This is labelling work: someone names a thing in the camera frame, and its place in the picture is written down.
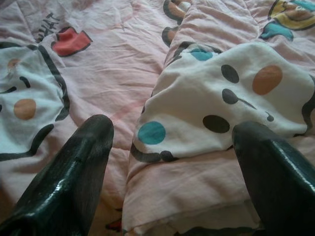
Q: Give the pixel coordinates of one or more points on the pink cartoon print quilt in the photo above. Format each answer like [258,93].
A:
[110,61]

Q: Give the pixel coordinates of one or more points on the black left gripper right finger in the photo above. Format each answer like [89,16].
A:
[278,177]

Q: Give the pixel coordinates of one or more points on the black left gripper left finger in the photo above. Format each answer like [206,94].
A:
[71,177]

